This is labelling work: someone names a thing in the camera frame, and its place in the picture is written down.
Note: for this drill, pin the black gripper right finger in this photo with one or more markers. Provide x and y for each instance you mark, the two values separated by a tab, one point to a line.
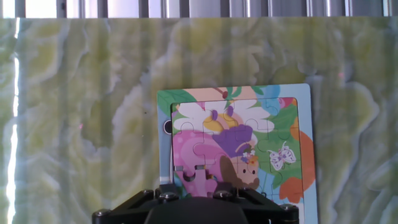
267	214

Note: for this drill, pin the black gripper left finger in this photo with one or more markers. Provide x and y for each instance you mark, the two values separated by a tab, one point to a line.
130	213

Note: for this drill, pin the pink puzzle piece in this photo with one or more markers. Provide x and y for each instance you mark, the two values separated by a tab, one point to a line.
200	185

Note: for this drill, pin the butterfly girl puzzle board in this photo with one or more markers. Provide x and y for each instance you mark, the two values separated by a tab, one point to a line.
248	133

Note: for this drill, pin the green marble pattern mat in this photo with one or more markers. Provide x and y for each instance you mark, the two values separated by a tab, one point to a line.
93	109

